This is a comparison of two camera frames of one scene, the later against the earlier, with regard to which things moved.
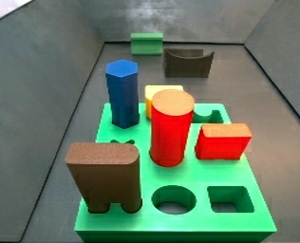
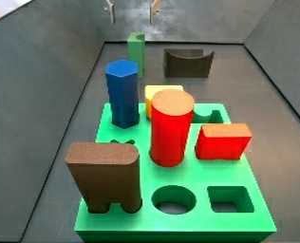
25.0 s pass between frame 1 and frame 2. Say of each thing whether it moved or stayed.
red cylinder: stayed
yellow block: stayed
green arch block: moved
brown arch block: stayed
